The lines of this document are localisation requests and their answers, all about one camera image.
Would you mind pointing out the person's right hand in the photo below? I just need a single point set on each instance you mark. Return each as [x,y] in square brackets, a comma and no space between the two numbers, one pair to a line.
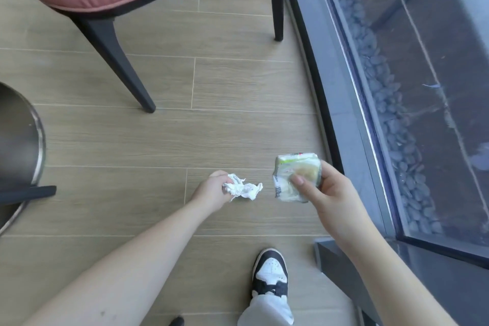
[336,203]

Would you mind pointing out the person's left hand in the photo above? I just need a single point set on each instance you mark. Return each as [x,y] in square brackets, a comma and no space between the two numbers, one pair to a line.
[208,194]

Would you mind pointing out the person's right thumb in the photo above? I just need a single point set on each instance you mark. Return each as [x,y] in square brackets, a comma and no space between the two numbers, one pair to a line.
[305,187]

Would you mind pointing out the person's left fingers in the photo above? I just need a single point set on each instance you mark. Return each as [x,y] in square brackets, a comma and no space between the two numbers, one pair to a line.
[217,177]

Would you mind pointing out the green and white snack packet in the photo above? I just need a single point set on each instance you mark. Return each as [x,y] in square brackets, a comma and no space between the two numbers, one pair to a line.
[290,169]

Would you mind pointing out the white tissue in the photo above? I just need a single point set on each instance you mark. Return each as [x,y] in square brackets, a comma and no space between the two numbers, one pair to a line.
[240,188]

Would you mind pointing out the person's right forearm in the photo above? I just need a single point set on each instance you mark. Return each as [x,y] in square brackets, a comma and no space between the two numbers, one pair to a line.
[389,280]

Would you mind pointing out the person's left forearm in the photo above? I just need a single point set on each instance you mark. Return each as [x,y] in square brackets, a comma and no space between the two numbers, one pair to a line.
[126,268]

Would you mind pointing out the dark grey pillar base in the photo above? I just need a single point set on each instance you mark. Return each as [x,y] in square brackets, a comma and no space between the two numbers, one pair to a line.
[332,268]

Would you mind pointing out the black and white sneaker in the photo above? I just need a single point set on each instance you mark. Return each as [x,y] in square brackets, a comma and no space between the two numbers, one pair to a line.
[269,272]

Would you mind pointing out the row of grey pebbles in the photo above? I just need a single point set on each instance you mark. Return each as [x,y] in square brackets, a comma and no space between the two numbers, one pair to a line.
[386,96]

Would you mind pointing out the light grey trouser leg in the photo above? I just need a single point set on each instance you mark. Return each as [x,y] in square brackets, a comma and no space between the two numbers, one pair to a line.
[265,312]

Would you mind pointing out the black shoe tip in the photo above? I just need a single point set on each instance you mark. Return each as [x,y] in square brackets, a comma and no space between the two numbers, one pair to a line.
[177,322]

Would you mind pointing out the black chair leg bar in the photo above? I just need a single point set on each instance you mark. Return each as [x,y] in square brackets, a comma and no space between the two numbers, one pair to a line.
[26,194]

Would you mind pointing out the round metal table base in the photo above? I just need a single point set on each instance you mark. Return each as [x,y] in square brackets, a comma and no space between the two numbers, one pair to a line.
[15,138]

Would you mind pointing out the dark grey window frame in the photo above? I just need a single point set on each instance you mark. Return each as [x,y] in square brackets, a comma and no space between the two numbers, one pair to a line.
[336,89]

